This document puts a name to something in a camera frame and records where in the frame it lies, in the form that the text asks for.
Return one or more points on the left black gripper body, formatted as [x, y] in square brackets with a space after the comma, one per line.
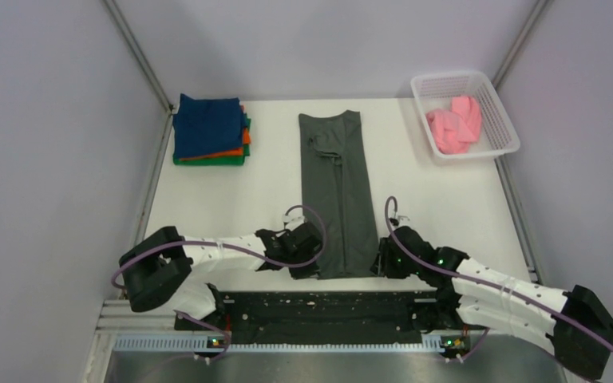
[304, 271]

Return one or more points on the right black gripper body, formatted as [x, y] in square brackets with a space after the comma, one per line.
[393, 266]

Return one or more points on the dark grey t-shirt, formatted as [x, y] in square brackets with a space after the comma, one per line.
[336, 185]

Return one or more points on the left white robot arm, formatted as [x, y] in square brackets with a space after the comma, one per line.
[168, 270]

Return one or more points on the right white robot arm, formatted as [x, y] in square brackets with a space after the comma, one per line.
[574, 326]

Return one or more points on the folded orange t-shirt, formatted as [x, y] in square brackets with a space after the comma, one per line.
[232, 150]

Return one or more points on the folded green t-shirt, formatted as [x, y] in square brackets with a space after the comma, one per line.
[216, 158]

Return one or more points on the pink t-shirt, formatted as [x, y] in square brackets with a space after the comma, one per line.
[456, 129]

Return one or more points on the folded navy blue t-shirt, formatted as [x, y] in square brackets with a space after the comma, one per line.
[207, 126]

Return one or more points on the white plastic basket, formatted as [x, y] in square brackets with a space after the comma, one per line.
[435, 91]

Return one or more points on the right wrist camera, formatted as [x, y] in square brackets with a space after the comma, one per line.
[401, 220]

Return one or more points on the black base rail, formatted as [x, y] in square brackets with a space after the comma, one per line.
[333, 318]

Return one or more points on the white slotted cable duct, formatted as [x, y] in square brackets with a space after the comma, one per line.
[214, 343]

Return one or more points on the left aluminium frame post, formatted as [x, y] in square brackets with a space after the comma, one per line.
[125, 31]

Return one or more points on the aluminium frame post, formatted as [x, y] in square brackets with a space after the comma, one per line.
[529, 27]
[125, 31]

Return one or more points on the right aluminium frame post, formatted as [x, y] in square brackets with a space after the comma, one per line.
[529, 27]

